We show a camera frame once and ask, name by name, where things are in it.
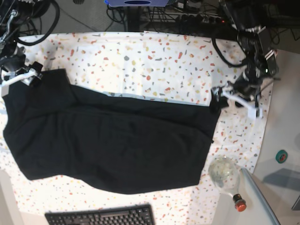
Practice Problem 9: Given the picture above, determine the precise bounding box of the silver metal bar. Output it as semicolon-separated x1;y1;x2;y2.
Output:
241;168;280;225

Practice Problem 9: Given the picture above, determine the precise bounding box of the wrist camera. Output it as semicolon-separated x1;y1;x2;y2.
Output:
0;84;9;97
247;107;263;120

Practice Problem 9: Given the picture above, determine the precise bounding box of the blue box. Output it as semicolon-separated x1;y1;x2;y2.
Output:
104;0;177;7

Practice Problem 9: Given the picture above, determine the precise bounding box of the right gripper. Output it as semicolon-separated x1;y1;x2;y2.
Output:
0;45;43;87

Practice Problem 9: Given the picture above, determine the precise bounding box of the green tape roll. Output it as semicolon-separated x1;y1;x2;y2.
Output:
275;150;288;164

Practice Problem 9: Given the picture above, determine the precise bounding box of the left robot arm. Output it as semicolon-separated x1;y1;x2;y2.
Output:
210;0;278;117

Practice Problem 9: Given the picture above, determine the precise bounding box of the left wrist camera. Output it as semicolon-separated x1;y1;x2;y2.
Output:
247;107;263;120

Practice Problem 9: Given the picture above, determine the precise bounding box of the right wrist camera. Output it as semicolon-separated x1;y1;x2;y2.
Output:
0;84;9;97

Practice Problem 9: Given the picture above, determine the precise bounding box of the clear bottle with orange cap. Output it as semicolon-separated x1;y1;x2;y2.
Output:
208;155;247;212

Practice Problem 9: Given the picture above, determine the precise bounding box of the black t-shirt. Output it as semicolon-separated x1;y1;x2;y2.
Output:
3;69;220;195

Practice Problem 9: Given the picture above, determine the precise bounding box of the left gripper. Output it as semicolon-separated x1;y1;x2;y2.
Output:
210;70;265;112

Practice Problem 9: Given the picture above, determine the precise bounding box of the terrazzo patterned tablecloth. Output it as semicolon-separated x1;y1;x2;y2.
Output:
0;32;272;225

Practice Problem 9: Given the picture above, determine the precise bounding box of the black computer keyboard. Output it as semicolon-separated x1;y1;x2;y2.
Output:
45;204;155;225

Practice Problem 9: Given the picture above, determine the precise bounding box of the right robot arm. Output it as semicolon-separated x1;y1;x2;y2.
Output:
0;0;43;86

